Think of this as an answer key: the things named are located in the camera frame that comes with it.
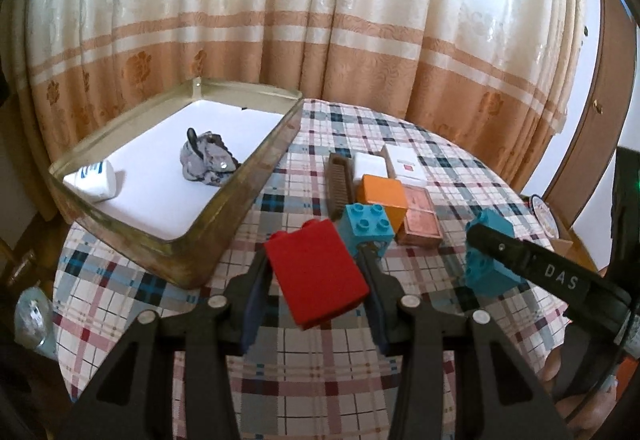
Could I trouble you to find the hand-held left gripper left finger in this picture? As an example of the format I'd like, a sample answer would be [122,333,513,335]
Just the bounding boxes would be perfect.
[60,247,273,440]

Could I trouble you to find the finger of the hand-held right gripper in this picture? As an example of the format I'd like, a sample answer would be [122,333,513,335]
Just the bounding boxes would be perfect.
[466,221,632,321]

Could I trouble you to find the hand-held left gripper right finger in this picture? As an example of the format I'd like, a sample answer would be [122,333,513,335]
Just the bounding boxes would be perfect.
[355,242,573,440]

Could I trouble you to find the plain teal building block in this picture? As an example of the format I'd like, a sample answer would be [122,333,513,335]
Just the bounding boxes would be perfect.
[462,207,526,297]

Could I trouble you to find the red toy building block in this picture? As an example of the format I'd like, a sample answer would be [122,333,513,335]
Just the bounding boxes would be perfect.
[263,218,371,331]

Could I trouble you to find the teal bear print building block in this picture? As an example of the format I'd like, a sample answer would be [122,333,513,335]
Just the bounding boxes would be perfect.
[337,203,392,265]

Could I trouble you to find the copper pink box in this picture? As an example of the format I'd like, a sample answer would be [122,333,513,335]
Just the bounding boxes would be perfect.
[397,207,444,248]

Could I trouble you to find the orange building block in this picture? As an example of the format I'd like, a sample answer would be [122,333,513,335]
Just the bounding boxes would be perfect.
[356,174,410,233]

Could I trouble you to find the golden metal tray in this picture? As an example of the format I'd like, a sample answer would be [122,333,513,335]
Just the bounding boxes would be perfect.
[48,77,304,288]

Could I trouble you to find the person's right hand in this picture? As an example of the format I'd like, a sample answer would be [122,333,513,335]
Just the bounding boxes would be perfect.
[542,348,624,427]

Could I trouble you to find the round patterned plate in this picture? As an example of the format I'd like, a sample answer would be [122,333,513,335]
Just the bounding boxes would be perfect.
[530,195,562,238]

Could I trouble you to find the brown wooden comb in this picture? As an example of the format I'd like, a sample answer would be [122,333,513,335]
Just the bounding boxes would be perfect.
[324,154,357,221]

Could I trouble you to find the plain white box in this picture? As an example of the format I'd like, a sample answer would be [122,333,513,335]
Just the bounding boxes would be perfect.
[352,152,391,185]

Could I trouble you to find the brown wooden door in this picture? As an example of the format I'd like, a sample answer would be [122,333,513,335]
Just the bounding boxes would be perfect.
[542,0,640,271]

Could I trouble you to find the white box with red label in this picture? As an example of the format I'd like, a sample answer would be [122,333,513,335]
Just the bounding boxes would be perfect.
[382,144,429,185]

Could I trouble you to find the grey crumpled cloth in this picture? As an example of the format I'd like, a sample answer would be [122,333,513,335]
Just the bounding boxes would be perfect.
[180,127,241,185]

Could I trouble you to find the white tube with blue label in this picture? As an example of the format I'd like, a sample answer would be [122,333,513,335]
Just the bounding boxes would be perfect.
[62,161,117,201]

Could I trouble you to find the clear glass jar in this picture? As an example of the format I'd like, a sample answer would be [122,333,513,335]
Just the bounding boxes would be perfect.
[12,287,58,356]

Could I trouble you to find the wooden chair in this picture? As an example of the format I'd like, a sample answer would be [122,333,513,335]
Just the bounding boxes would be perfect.
[0,190,68,285]

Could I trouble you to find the cream and orange floral curtain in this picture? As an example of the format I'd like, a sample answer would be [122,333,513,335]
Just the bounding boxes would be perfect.
[20,0,591,181]

